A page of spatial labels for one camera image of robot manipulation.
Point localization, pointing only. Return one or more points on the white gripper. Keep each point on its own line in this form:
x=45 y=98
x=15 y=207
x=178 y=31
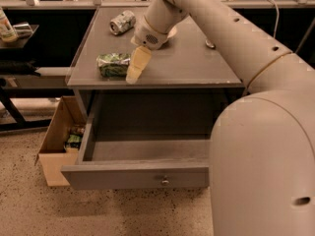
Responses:
x=148 y=33

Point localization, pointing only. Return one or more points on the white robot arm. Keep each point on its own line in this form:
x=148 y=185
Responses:
x=262 y=148

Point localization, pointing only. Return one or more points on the silver green can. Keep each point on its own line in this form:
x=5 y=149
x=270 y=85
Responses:
x=122 y=22

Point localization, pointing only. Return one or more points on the round metal drawer knob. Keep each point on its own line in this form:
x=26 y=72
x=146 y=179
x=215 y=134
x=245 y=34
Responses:
x=164 y=181

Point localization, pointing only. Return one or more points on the grey open top drawer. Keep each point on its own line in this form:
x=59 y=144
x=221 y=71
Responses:
x=121 y=154

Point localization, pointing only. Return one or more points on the white bowl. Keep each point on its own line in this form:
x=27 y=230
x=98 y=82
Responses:
x=172 y=33

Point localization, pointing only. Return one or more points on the grey cabinet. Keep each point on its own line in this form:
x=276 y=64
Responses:
x=185 y=81

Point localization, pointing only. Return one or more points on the green packet in box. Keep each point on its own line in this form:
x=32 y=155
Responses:
x=74 y=141

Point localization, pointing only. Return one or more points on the crumpled foil wrapper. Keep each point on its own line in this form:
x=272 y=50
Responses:
x=23 y=30

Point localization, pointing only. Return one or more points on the cardboard box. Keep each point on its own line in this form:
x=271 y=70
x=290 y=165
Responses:
x=67 y=120

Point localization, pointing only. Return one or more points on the white bottle on shelf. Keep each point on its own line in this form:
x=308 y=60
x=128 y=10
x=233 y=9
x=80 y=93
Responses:
x=7 y=32

